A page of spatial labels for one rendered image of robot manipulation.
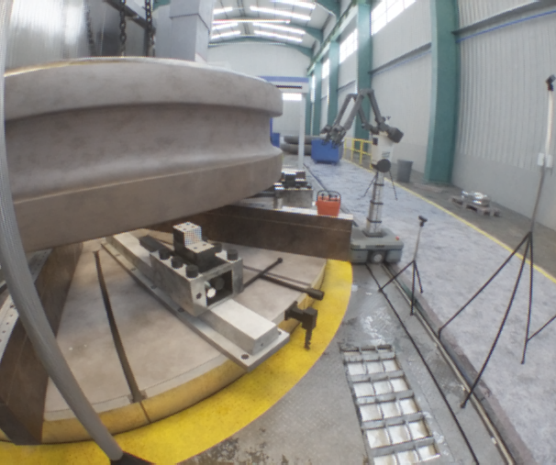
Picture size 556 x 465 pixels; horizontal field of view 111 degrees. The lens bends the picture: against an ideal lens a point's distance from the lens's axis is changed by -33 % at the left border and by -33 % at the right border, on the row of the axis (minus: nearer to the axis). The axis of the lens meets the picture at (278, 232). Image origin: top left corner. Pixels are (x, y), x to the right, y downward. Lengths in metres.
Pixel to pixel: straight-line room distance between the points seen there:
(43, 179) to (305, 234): 1.95
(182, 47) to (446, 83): 8.67
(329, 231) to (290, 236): 0.34
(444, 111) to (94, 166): 10.65
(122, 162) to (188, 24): 5.21
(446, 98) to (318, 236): 9.42
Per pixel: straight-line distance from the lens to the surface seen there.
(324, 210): 2.33
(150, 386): 1.41
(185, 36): 6.52
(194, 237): 1.58
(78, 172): 1.62
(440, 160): 11.09
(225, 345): 1.47
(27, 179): 1.68
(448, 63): 11.53
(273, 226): 2.47
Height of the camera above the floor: 1.36
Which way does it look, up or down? 21 degrees down
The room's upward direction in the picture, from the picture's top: 2 degrees clockwise
